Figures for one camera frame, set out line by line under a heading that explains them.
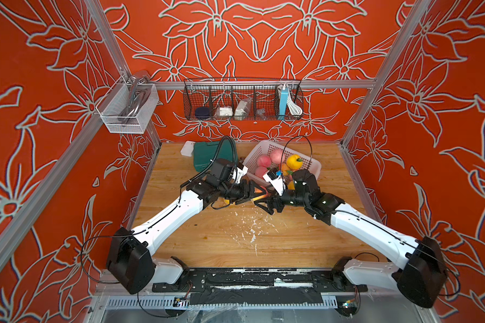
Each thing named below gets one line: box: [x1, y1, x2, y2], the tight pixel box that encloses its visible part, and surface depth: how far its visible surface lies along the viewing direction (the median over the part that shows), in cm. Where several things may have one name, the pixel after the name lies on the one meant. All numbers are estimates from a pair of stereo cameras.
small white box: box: [180, 140, 196, 157], surface depth 116 cm
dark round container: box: [195, 106, 211, 120], surface depth 100 cm
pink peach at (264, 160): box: [257, 154, 272, 169], surface depth 105 cm
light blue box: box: [279, 86, 289, 117], surface depth 89 cm
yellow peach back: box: [286, 154, 304, 170], surface depth 100 cm
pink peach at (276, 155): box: [270, 148, 285, 165], surface depth 102 cm
